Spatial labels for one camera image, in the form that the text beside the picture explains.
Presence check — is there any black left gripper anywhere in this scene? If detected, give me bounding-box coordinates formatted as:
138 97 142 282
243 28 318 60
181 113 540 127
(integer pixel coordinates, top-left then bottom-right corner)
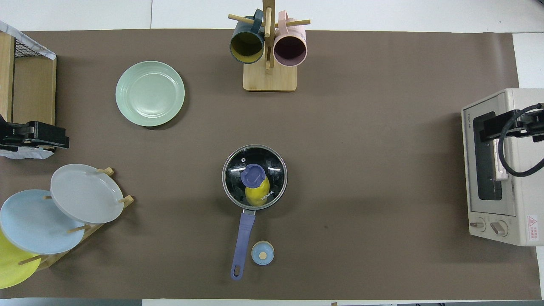
0 121 70 152

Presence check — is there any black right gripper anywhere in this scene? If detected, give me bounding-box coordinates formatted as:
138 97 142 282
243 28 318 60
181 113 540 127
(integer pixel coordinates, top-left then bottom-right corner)
480 111 544 143

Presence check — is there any glass lid with purple knob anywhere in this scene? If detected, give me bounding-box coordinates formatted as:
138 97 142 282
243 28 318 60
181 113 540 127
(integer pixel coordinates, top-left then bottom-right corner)
223 145 287 210

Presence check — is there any grey plate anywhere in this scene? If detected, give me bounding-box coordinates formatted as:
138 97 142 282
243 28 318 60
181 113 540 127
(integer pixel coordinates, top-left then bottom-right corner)
50 164 125 224

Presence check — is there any light blue plate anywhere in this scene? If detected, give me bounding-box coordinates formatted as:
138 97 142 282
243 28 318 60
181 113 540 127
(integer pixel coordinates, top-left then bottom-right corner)
0 190 85 255

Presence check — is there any mint green plate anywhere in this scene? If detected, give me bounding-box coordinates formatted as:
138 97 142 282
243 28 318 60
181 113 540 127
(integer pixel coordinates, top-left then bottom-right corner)
115 61 186 127

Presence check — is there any wooden plate rack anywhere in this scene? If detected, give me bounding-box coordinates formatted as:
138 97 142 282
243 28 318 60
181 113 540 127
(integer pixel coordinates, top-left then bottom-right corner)
18 167 135 270

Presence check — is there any yellow plate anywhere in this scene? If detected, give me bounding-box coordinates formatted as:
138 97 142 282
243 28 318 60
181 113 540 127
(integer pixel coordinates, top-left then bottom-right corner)
0 229 42 289

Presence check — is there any white plastic bag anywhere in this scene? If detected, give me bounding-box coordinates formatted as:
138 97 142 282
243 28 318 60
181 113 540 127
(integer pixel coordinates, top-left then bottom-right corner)
0 146 55 160

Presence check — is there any beige toaster oven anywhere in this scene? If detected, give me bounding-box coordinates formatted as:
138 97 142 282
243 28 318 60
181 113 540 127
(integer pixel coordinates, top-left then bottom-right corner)
461 88 544 247

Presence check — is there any white checked cloth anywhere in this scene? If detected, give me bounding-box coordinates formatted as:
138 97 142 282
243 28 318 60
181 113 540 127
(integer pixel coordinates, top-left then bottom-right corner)
0 20 57 60

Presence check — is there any brown table mat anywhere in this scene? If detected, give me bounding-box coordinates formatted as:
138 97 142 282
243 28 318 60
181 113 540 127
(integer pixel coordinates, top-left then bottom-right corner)
0 29 522 300

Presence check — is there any pink mug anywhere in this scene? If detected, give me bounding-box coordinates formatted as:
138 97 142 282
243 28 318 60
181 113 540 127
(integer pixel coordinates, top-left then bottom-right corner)
273 11 308 67

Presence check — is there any dark teal mug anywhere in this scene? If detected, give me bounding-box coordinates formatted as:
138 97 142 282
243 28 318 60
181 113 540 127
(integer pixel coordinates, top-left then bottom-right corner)
229 9 266 64

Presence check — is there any wooden mug tree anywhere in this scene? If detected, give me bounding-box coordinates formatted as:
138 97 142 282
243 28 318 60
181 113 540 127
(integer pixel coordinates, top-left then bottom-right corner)
228 0 311 92

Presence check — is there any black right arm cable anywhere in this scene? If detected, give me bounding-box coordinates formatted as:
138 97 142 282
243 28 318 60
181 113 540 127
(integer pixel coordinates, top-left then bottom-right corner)
498 103 544 177

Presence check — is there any wire basket with wooden shelves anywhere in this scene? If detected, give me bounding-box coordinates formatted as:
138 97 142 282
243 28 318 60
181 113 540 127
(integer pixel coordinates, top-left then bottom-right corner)
0 20 57 128

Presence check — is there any dark saucepan with purple handle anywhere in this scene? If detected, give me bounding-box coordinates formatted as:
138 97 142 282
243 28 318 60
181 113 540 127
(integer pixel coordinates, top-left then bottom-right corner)
221 144 288 281

